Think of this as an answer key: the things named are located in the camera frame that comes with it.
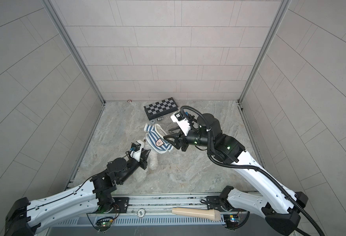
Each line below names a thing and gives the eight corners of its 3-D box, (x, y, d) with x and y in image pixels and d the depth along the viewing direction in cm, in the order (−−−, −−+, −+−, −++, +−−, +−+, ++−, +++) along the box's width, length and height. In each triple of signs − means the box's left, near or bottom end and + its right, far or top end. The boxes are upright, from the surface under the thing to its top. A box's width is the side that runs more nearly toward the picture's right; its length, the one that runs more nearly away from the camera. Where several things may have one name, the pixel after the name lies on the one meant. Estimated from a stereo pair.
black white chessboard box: (149, 120, 107) (148, 117, 104) (144, 109, 114) (143, 106, 111) (178, 110, 114) (178, 106, 111) (172, 100, 121) (172, 96, 118)
